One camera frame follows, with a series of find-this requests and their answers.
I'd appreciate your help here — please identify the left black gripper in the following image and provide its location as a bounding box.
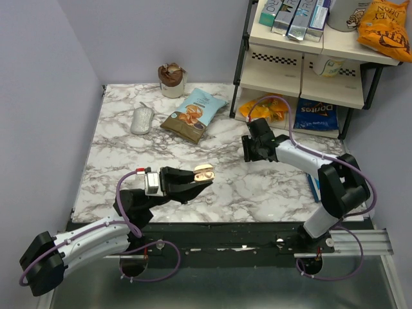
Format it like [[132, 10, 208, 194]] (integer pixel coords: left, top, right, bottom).
[[144, 167, 212, 211]]

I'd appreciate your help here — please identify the beige earbud charging case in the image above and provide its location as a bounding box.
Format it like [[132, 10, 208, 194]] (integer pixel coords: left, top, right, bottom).
[[193, 164, 215, 182]]

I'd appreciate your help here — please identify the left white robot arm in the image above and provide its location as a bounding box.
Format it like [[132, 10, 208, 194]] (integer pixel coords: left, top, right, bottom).
[[19, 164, 215, 297]]

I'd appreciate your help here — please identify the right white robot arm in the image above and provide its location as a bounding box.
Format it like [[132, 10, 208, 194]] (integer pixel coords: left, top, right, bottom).
[[242, 118, 371, 252]]

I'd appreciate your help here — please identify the orange snack bag lower shelf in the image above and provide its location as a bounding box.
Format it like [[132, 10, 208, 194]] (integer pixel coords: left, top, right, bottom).
[[239, 93, 288, 123]]

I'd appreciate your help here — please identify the blue Doritos bag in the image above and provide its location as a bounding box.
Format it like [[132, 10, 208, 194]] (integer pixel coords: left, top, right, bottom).
[[294, 98, 339, 131]]

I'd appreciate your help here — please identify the blue Harry's razor box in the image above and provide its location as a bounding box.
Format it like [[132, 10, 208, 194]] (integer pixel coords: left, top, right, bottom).
[[306, 174, 321, 203]]

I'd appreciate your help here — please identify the blue brown chips bag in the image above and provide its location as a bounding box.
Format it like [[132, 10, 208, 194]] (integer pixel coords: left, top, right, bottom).
[[160, 88, 227, 144]]

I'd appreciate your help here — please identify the silver glitter pouch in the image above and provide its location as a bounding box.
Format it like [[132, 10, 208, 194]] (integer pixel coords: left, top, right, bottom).
[[130, 102, 155, 135]]

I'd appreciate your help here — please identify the brown lidded white cup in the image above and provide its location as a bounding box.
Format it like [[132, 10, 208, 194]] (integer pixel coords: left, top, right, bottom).
[[158, 62, 187, 98]]

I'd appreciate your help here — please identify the silver blue toothpaste box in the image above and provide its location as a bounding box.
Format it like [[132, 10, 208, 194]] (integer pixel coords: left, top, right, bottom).
[[287, 0, 317, 41]]

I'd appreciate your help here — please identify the grey toothpaste box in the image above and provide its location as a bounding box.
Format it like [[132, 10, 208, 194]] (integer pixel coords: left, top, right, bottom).
[[271, 0, 300, 36]]

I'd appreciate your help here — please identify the teal toothpaste box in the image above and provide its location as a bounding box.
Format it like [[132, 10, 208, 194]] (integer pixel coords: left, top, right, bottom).
[[259, 0, 283, 27]]

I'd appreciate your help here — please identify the purple white toothpaste box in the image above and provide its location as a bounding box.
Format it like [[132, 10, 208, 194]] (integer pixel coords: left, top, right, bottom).
[[304, 0, 334, 42]]

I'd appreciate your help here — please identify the white popcorn tub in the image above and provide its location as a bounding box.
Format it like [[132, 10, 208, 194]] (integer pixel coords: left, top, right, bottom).
[[327, 0, 371, 32]]

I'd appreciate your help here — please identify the orange honey dijon chips bag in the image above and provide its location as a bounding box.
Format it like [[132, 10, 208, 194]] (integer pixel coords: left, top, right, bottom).
[[357, 1, 411, 62]]

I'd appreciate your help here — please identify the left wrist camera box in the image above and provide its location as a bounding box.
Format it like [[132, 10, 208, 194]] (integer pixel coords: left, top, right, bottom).
[[144, 172, 160, 196]]

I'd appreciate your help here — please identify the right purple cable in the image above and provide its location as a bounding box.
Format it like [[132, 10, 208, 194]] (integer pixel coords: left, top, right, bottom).
[[246, 95, 377, 281]]

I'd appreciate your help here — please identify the black frame cream shelf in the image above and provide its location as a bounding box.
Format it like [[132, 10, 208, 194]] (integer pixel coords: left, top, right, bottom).
[[229, 1, 400, 140]]

